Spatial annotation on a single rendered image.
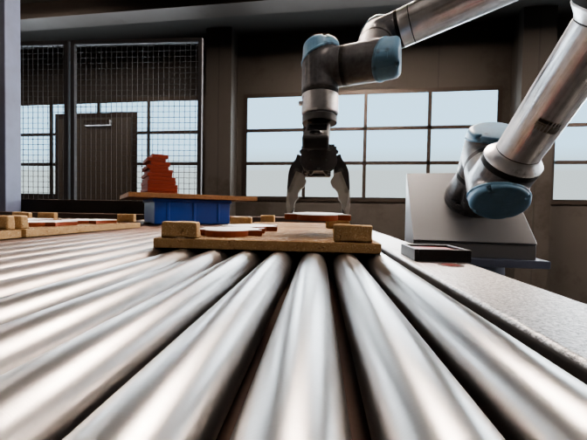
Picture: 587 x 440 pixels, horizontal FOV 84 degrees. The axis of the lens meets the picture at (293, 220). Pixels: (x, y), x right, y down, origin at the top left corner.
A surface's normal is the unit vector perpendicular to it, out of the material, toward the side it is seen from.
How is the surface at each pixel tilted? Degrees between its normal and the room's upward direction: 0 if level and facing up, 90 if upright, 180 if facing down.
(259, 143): 90
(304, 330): 5
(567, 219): 90
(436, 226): 44
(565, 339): 0
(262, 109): 90
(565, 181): 90
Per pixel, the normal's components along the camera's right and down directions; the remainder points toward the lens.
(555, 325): 0.02, -1.00
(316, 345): 0.40, -0.92
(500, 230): -0.15, -0.70
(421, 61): -0.14, 0.03
